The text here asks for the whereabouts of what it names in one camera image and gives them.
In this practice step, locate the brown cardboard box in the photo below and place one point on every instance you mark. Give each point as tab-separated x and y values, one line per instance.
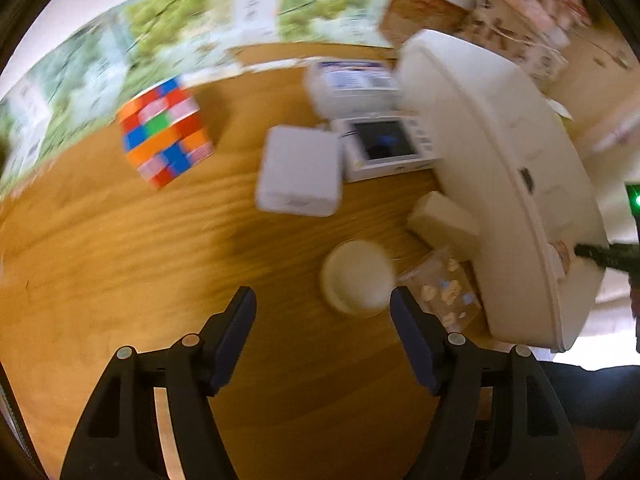
425	15

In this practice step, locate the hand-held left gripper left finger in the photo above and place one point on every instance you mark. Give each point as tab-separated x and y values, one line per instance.
232	340

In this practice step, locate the dark cloth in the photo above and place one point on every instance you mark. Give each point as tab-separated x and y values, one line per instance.
590	395

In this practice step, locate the clear plastic bag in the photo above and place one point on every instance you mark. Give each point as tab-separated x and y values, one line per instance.
450	285

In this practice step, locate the white charger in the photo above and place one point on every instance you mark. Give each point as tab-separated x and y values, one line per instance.
300	170

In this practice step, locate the small white device with screen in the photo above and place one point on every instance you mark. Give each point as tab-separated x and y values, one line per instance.
385	145

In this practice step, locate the cream round disc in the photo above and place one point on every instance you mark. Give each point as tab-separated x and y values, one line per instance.
357	275

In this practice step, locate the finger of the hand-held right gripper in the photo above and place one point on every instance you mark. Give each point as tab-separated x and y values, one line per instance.
610	255

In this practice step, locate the patterned box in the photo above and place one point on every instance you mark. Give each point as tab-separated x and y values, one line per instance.
500	50

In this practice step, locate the pink box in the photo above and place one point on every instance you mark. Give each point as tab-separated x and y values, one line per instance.
515	0

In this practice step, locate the cream rectangular block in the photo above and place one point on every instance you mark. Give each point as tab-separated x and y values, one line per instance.
440	220

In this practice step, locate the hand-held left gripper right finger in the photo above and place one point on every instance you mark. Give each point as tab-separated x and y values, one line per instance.
415	340

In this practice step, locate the white storage bin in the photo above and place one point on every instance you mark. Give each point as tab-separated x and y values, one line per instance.
500	135

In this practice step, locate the clear box with blue label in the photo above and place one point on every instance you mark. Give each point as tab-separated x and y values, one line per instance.
350	85

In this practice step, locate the multicoloured puzzle cube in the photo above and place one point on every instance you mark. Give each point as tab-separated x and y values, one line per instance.
165	130

